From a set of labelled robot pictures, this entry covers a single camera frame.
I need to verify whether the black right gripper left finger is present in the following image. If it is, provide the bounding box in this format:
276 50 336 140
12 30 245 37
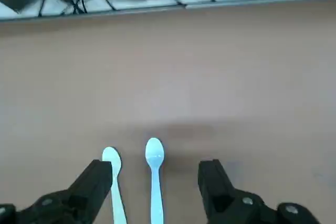
0 159 114 224

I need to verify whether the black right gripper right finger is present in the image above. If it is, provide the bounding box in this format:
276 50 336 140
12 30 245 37
197 158 320 224

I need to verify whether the blue plastic spoon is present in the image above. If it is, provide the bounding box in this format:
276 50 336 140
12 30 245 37
145 137 166 224

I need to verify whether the pale green plastic spoon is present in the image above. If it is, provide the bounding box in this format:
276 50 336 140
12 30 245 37
101 146 128 224

